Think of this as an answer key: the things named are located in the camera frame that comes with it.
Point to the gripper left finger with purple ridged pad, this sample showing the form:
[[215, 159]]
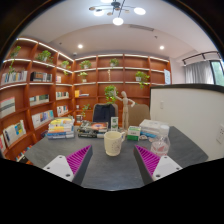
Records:
[[72, 167]]

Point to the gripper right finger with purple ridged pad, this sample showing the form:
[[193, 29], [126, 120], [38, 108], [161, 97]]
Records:
[[153, 167]]

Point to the clear plastic water bottle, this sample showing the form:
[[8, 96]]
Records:
[[161, 145]]

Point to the green and white box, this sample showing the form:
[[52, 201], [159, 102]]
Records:
[[133, 133]]

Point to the stack of white books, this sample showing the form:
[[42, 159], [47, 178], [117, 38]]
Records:
[[150, 128]]

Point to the dark books stack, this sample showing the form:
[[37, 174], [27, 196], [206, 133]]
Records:
[[92, 129]]

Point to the stack of colourful books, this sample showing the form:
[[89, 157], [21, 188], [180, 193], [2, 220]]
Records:
[[61, 128]]

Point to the cream ceramic mug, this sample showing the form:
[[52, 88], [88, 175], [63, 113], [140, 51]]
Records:
[[113, 142]]

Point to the tan chair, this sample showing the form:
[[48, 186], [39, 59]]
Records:
[[138, 113]]

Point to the small green standing card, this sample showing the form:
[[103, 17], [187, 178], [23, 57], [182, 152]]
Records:
[[114, 124]]

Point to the dark blue office chair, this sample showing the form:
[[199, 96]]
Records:
[[103, 112]]

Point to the white partition counter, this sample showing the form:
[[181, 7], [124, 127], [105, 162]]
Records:
[[195, 109]]

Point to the wooden artist mannequin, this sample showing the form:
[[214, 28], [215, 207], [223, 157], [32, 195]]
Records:
[[125, 116]]

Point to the potted green plant on desk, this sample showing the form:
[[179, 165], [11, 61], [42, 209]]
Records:
[[109, 92]]

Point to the grey window curtain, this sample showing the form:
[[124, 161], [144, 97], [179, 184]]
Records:
[[199, 73]]

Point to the ceiling chandelier lamp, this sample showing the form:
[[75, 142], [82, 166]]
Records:
[[115, 8]]

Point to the wooden bookshelf wall unit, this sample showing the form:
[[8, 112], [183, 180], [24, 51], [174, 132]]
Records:
[[39, 83]]

